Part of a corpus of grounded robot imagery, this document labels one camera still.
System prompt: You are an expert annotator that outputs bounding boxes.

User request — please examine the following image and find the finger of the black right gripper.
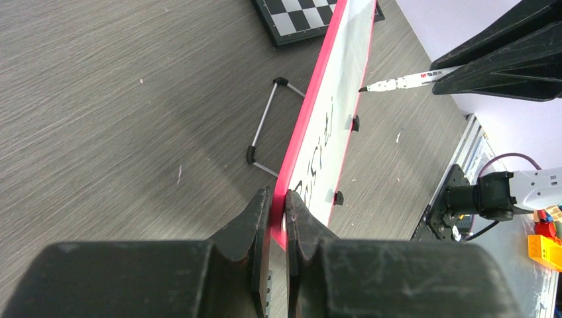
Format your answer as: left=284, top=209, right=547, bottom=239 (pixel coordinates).
left=430, top=0, right=561, bottom=70
left=432, top=21, right=561, bottom=102

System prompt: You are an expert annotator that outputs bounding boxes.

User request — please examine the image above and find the black and white checkerboard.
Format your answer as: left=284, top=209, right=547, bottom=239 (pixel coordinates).
left=251, top=0, right=386, bottom=48

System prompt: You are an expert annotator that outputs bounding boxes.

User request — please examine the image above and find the grey studded base plate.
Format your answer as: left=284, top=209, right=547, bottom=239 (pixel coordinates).
left=264, top=270, right=273, bottom=318

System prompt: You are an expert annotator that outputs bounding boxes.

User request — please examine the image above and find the red toy brick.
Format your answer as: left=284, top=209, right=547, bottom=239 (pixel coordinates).
left=535, top=209, right=557, bottom=239

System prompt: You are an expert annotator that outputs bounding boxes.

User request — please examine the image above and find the white board with pink frame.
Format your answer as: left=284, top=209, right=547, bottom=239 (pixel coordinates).
left=269, top=1, right=377, bottom=248

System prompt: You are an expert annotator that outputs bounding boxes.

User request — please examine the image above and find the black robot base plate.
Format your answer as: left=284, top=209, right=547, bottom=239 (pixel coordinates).
left=410, top=164, right=470, bottom=242

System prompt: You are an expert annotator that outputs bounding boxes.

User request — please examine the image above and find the white marker pen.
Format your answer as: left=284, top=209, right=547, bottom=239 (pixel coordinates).
left=359, top=66, right=461, bottom=93

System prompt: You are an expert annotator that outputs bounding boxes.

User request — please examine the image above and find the yellow toy brick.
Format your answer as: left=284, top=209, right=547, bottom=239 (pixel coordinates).
left=528, top=235, right=561, bottom=272

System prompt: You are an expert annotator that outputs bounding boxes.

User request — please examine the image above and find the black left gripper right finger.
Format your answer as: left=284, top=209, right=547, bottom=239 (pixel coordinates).
left=285, top=191, right=522, bottom=317

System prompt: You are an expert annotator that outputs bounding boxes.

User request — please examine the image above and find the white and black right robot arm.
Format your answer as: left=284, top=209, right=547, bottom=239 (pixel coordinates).
left=430, top=0, right=561, bottom=221

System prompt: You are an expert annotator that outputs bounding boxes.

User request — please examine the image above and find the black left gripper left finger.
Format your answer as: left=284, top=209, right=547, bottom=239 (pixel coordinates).
left=3, top=187, right=272, bottom=317

